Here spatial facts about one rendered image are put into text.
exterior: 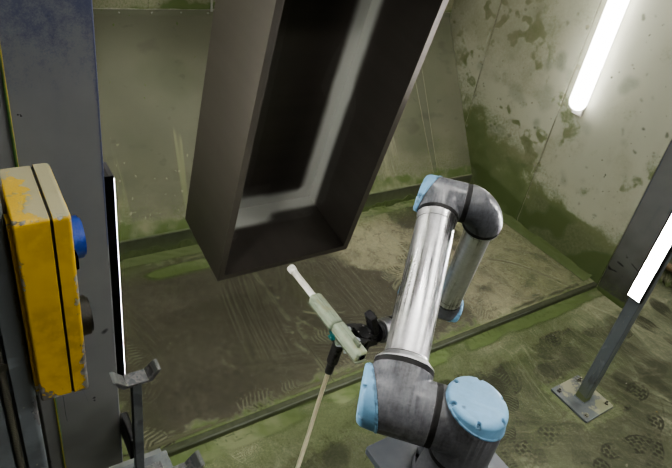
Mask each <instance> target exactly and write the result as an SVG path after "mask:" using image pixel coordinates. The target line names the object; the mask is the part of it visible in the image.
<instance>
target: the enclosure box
mask: <svg viewBox="0 0 672 468"><path fill-rule="evenodd" d="M448 1H449V0H215V6H214V14H213V21H212V28H211V35H210V42H209V50H208V57H207V64H206V71H205V78H204V86H203V93H202V100H201V107H200V115H199V122H198V129H197V136H196V143H195V151H194V158H193V165H192V172H191V179H190V187H189V194H188V201H187V208H186V215H185V220H186V221H187V223H188V225H189V227H190V229H191V231H192V233H193V235H194V237H195V239H196V241H197V243H198V245H199V247H200V248H201V250H202V252H203V254H204V256H205V258H206V260H207V262H208V264H209V266H210V268H211V270H212V272H213V273H214V275H215V277H216V279H217V281H221V280H225V279H229V278H233V277H237V276H241V275H245V274H249V273H253V272H257V271H261V270H265V269H269V268H273V267H277V266H281V265H285V264H289V263H293V262H297V261H301V260H305V259H309V258H313V257H317V256H321V255H325V254H329V253H333V252H337V251H341V250H345V249H347V247H348V244H349V242H350V239H351V237H352V234H353V232H354V230H355V227H356V225H357V222H358V220H359V217H360V215H361V213H362V210H363V208H364V205H365V203H366V200H367V198H368V196H369V193H370V191H371V188H372V186H373V183H374V181H375V179H376V176H377V174H378V171H379V169H380V166H381V164H382V162H383V159H384V157H385V154H386V152H387V149H388V147H389V145H390V142H391V140H392V137H393V135H394V132H395V130H396V128H397V125H398V123H399V120H400V118H401V115H402V113H403V110H404V108H405V106H406V103H407V101H408V98H409V96H410V93H411V91H412V89H413V86H414V84H415V81H416V79H417V76H418V74H419V72H420V69H421V67H422V64H423V62H424V59H425V57H426V55H427V52H428V50H429V47H430V45H431V42H432V40H433V38H434V35H435V33H436V30H437V28H438V25H439V23H440V21H441V18H442V16H443V13H444V11H445V8H446V6H447V4H448Z"/></svg>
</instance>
